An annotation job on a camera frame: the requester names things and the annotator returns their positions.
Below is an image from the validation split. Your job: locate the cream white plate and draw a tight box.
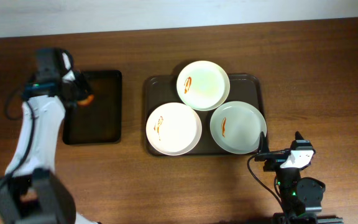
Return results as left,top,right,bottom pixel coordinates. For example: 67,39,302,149
176,60,231,111

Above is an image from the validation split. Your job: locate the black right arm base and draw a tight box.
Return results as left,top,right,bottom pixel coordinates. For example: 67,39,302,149
270,213,344,224

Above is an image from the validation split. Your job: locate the small black tray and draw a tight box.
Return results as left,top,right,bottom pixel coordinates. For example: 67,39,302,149
62,70,122,145

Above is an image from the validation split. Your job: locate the large brown serving tray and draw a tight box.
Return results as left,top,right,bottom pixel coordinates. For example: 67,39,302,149
144,74,265,156

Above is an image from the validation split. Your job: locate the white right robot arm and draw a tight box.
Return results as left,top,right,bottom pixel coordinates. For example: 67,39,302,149
254,132,326,223

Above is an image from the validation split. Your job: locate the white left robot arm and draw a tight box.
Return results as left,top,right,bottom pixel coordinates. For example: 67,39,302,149
0,48,94,224

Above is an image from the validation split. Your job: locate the pale green plate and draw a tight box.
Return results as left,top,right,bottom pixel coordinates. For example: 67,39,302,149
209,101,267,154

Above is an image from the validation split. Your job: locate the green and orange sponge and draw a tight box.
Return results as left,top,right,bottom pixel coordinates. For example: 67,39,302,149
76,95,94,106

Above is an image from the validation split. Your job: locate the pinkish white plate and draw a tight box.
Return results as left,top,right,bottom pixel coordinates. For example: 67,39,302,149
145,103,203,156

